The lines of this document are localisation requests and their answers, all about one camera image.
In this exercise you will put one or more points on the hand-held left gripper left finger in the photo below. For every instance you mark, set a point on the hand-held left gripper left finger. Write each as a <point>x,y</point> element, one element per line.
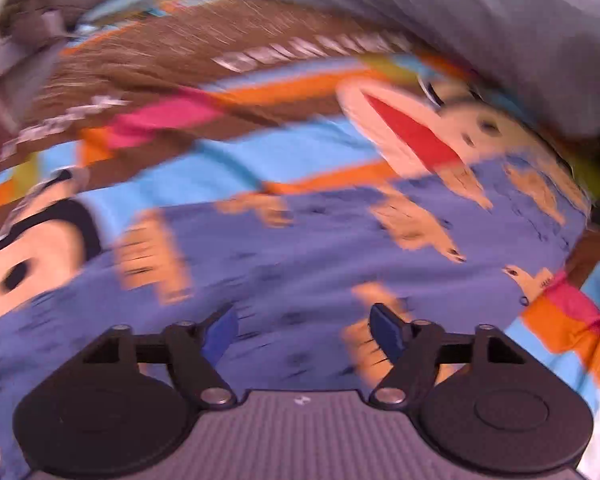
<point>220,334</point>

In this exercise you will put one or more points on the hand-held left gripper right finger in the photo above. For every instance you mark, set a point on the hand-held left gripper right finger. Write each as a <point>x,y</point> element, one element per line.
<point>387,334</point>

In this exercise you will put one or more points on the blue printed pants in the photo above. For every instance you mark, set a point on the blue printed pants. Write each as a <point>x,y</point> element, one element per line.
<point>290,260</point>

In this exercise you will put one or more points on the striped cartoon printed bedsheet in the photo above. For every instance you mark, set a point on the striped cartoon printed bedsheet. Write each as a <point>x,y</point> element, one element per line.
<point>190,60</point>

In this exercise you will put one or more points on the grey quilt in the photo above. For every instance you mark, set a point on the grey quilt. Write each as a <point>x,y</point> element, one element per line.
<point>470,20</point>

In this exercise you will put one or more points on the grey nightstand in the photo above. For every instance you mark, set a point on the grey nightstand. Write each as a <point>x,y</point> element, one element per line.
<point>15,67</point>

